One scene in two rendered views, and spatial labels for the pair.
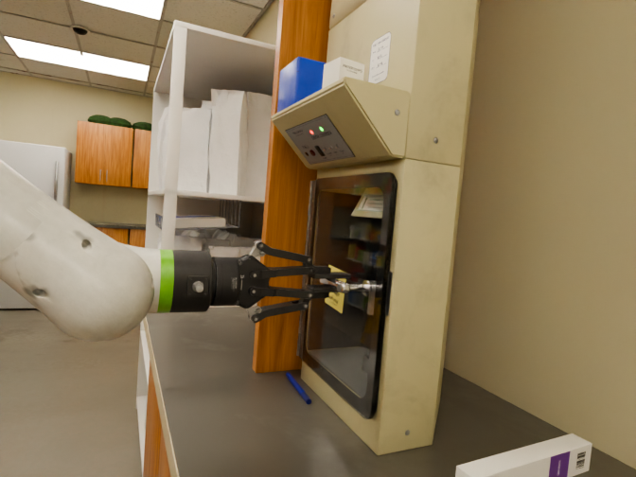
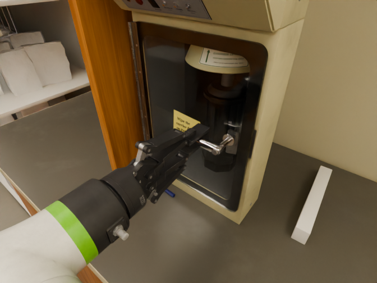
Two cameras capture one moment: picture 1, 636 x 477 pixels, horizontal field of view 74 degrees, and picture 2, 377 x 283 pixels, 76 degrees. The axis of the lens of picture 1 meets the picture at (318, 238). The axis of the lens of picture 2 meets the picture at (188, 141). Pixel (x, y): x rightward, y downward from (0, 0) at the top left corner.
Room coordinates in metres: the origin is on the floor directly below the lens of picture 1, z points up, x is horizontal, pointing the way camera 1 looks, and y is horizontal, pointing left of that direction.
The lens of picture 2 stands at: (0.38, 0.16, 1.49)
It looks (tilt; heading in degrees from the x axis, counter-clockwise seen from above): 37 degrees down; 333
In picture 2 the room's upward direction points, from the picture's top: straight up
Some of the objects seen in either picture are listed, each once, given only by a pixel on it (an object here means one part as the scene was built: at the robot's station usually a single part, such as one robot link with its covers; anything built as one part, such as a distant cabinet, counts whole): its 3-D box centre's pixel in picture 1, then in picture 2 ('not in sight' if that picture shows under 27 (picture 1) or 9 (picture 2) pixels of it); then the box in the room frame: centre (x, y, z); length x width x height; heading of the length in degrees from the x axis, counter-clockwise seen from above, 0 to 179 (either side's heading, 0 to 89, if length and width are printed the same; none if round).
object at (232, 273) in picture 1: (239, 281); (135, 183); (0.66, 0.12, 1.20); 0.09 x 0.07 x 0.08; 115
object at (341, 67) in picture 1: (343, 82); not in sight; (0.73, -0.02, 1.54); 0.05 x 0.05 x 0.06; 33
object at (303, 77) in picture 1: (309, 92); not in sight; (0.86, 0.04, 1.56); 0.10 x 0.10 x 0.09; 25
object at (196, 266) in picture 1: (191, 281); (97, 215); (0.62, 0.18, 1.20); 0.12 x 0.06 x 0.09; 25
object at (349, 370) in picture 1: (339, 282); (188, 124); (0.79, -0.05, 1.19); 0.30 x 0.01 x 0.40; 25
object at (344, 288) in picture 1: (343, 284); (207, 138); (0.71, -0.05, 1.20); 0.10 x 0.05 x 0.03; 25
